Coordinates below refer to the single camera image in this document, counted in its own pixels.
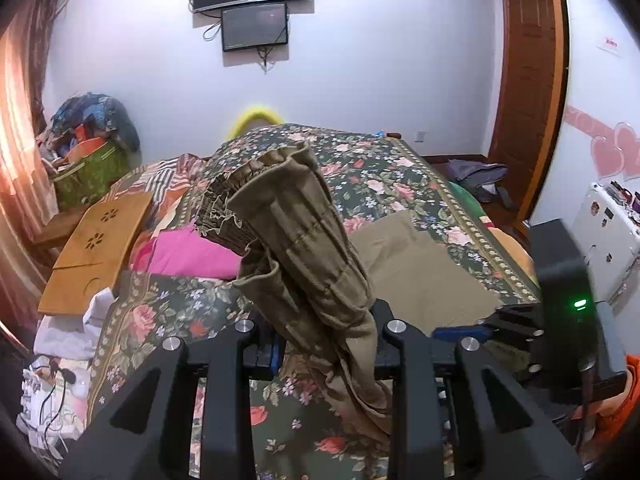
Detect grey backpack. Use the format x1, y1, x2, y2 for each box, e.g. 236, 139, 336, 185
447, 159, 516, 210

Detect orange pink curtain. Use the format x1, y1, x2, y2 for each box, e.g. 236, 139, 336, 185
1, 0, 58, 332

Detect wooden stool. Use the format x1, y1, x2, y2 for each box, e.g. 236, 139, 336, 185
32, 205, 89, 256

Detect blue clothes pile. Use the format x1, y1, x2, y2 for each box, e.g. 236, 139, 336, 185
49, 92, 140, 153

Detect small black wall monitor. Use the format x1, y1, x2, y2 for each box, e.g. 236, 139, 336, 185
220, 2, 288, 52

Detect green storage box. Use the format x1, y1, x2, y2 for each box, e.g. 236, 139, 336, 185
52, 141, 130, 211

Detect pink folded garment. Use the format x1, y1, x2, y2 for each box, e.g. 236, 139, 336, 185
130, 226, 241, 281

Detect yellow bed footboard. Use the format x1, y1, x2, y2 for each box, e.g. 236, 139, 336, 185
226, 106, 284, 141

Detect wooden lap desk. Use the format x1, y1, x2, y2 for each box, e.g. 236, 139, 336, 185
38, 192, 152, 316

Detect white suitcase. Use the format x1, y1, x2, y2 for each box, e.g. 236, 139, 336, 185
570, 182, 639, 307

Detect olive green pants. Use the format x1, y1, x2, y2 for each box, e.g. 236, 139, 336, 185
198, 144, 498, 442

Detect floral dark green quilt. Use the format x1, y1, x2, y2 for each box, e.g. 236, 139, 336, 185
87, 124, 539, 479

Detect brown wooden door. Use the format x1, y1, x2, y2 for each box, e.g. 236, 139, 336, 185
489, 0, 568, 222

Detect striped bed sheet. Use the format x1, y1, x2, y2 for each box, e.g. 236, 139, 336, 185
101, 154, 208, 244

